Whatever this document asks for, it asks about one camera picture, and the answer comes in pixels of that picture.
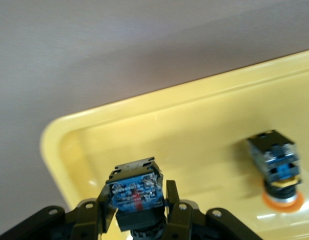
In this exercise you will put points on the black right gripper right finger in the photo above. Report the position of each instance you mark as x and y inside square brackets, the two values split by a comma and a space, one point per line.
[179, 217]

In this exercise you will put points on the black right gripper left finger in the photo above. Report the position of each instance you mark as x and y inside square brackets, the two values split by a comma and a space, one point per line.
[102, 215]

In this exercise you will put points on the yellow push button blue base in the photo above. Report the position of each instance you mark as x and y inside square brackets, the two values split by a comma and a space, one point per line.
[277, 160]
[134, 195]

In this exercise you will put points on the yellow plastic tray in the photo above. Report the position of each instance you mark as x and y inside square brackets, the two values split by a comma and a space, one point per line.
[194, 125]

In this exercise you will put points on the brown table cover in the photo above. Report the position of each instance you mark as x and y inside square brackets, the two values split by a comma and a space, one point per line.
[94, 50]

